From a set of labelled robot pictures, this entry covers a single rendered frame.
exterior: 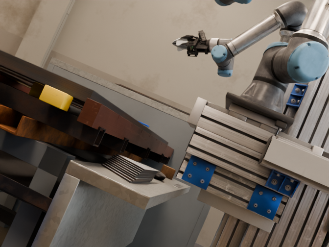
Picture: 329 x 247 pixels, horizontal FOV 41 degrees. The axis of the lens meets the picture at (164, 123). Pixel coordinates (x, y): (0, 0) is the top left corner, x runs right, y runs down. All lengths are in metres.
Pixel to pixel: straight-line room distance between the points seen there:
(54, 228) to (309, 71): 0.83
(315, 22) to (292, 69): 0.16
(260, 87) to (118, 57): 3.31
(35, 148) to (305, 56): 0.80
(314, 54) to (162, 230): 1.61
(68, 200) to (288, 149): 0.64
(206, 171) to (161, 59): 3.19
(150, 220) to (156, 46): 2.38
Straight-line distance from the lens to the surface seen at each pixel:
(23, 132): 1.11
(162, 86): 4.48
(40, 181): 1.16
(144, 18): 4.72
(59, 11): 4.89
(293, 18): 2.11
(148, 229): 2.66
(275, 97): 1.45
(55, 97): 1.06
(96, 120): 1.05
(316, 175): 1.31
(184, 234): 2.64
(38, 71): 1.14
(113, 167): 1.19
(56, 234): 1.03
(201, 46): 2.26
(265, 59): 1.49
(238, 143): 1.41
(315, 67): 1.36
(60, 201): 1.01
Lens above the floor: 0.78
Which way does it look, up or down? 4 degrees up
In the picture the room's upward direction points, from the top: 24 degrees clockwise
